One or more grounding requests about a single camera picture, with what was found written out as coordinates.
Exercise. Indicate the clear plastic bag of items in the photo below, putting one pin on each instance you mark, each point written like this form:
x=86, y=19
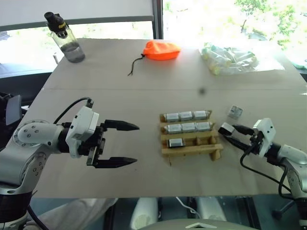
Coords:
x=227, y=60

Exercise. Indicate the grey blue panel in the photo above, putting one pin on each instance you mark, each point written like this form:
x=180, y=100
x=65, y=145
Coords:
x=13, y=109

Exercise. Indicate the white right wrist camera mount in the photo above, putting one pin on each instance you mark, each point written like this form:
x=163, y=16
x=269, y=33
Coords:
x=266, y=134

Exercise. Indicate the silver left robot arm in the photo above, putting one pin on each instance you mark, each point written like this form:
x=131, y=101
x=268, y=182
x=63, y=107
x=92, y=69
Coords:
x=31, y=134

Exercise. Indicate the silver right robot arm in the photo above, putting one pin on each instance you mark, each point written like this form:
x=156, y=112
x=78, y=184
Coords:
x=292, y=155

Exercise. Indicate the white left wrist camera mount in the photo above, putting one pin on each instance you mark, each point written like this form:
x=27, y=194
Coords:
x=81, y=124

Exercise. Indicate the wooden battery tray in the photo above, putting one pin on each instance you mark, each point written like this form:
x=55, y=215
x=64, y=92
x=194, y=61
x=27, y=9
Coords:
x=192, y=149

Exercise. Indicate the white robot leg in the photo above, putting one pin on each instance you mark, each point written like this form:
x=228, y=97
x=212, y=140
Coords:
x=211, y=208
x=144, y=212

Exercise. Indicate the grey robot torso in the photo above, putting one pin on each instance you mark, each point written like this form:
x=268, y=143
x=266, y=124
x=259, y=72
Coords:
x=168, y=225

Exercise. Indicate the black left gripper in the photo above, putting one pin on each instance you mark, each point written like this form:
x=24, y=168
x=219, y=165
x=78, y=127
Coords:
x=97, y=143

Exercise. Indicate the grey cloth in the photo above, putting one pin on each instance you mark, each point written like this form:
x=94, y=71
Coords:
x=76, y=213

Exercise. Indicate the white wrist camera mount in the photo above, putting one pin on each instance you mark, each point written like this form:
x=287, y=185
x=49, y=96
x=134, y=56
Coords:
x=266, y=134
x=81, y=124

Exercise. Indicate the white roller blind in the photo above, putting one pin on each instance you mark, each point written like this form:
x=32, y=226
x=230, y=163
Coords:
x=72, y=9

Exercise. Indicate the clear black-capped water bottle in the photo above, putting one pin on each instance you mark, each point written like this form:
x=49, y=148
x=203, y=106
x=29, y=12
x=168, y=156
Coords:
x=69, y=45

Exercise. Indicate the dark window frame post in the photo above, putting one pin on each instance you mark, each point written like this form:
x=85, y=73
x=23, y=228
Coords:
x=157, y=19

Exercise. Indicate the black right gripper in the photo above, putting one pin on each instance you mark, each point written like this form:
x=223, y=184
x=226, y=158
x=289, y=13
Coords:
x=256, y=142

